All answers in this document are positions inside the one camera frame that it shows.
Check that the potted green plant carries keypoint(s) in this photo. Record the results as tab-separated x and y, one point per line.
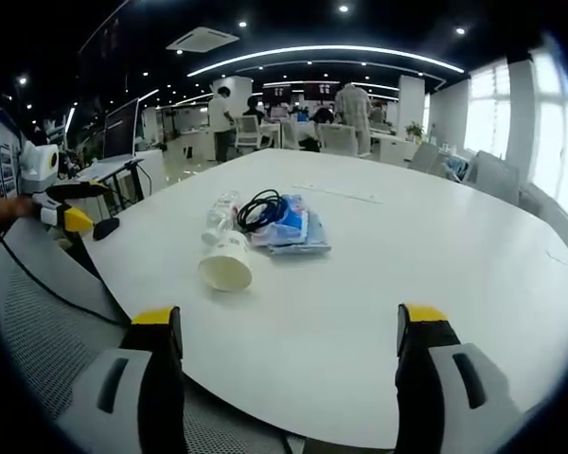
414	130

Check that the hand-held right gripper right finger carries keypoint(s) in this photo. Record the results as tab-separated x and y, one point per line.
421	378

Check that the person's left hand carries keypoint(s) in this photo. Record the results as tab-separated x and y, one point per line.
12	208

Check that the white table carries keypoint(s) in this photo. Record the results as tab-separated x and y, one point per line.
360	284

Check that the ceiling air conditioner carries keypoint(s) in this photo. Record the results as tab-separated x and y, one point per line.
202	39

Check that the curved ceiling light strip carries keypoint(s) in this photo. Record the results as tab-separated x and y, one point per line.
322	49

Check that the light blue packet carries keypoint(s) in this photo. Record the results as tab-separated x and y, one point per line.
314	239

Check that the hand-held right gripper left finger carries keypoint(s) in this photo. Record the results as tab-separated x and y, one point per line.
161	378

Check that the white office chair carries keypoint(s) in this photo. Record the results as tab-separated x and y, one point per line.
337	138
247	130

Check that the white paper cup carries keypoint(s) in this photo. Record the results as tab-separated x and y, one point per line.
227	267

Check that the blue and white packet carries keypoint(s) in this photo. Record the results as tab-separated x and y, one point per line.
289	220

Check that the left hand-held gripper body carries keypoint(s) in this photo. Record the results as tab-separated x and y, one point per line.
40	165

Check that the computer monitor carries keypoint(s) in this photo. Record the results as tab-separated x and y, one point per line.
120	130

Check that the grey mesh office chair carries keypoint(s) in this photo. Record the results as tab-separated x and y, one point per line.
42	340

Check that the white side desk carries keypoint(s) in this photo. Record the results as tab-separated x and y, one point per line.
111	168

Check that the small black object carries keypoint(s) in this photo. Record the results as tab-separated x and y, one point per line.
105	229

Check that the clear plastic bottle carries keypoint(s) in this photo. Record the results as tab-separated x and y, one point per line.
221	213

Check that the white strip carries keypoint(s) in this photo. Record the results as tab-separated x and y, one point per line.
341	193

